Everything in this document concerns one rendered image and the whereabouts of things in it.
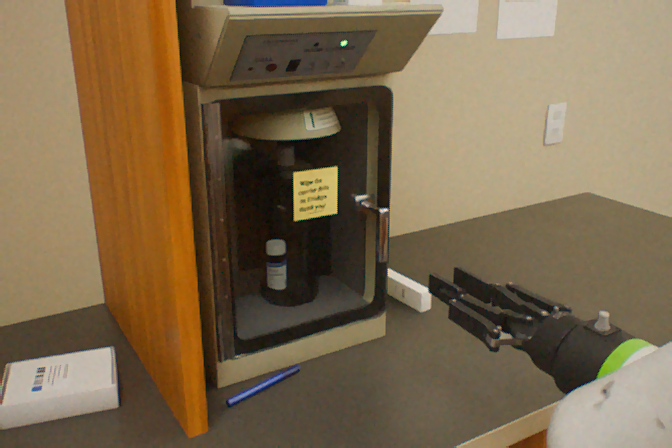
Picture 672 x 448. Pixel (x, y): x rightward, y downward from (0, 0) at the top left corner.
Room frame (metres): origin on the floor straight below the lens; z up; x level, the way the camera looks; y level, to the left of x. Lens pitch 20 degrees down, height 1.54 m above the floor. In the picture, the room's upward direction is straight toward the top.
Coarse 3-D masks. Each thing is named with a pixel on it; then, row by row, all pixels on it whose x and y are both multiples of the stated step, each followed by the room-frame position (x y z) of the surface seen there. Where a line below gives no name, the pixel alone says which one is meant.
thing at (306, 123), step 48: (288, 96) 0.94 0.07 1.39; (336, 96) 0.98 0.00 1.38; (384, 96) 1.03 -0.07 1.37; (240, 144) 0.90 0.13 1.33; (288, 144) 0.94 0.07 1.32; (336, 144) 0.98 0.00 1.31; (384, 144) 1.03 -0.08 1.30; (240, 192) 0.90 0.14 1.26; (288, 192) 0.94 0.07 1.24; (384, 192) 1.03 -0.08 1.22; (240, 240) 0.90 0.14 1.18; (288, 240) 0.94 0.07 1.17; (336, 240) 0.98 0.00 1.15; (240, 288) 0.90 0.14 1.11; (288, 288) 0.94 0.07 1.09; (336, 288) 0.98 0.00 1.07; (384, 288) 1.03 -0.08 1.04; (240, 336) 0.90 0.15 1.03; (288, 336) 0.94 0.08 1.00
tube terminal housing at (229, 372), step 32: (192, 0) 0.89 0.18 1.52; (384, 0) 1.04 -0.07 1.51; (192, 32) 0.89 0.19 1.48; (192, 64) 0.90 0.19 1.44; (192, 96) 0.90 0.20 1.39; (224, 96) 0.91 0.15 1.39; (192, 128) 0.91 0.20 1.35; (192, 160) 0.92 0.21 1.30; (192, 192) 0.93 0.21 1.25; (384, 320) 1.05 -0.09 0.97; (288, 352) 0.95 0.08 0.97; (320, 352) 0.98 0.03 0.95; (224, 384) 0.89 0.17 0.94
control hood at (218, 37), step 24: (216, 24) 0.82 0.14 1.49; (240, 24) 0.80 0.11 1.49; (264, 24) 0.82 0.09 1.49; (288, 24) 0.84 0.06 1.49; (312, 24) 0.86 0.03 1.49; (336, 24) 0.88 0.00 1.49; (360, 24) 0.90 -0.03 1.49; (384, 24) 0.92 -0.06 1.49; (408, 24) 0.94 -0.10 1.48; (432, 24) 0.96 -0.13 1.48; (216, 48) 0.82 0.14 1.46; (240, 48) 0.84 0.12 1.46; (384, 48) 0.96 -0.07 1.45; (408, 48) 0.99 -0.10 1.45; (216, 72) 0.85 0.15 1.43; (360, 72) 0.98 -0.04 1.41; (384, 72) 1.01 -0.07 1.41
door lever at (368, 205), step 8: (368, 200) 1.01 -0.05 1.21; (368, 208) 1.00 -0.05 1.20; (376, 208) 0.99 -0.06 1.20; (384, 208) 0.98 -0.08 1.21; (384, 216) 0.97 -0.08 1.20; (384, 224) 0.97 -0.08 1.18; (376, 232) 0.98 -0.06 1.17; (384, 232) 0.97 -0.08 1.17; (376, 240) 0.98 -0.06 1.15; (384, 240) 0.97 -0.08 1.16; (376, 248) 0.98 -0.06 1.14; (384, 248) 0.97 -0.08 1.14; (376, 256) 0.98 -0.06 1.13; (384, 256) 0.97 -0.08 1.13
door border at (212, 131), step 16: (208, 112) 0.88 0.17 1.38; (208, 128) 0.88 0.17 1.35; (208, 176) 0.87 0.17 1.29; (224, 192) 0.89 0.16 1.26; (224, 208) 0.89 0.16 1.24; (224, 224) 0.89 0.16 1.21; (224, 240) 0.89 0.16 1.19; (224, 256) 0.89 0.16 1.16; (224, 272) 0.88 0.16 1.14; (224, 288) 0.88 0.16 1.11; (224, 304) 0.88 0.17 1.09; (224, 320) 0.88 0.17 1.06; (224, 336) 0.88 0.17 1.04; (224, 352) 0.88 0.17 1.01
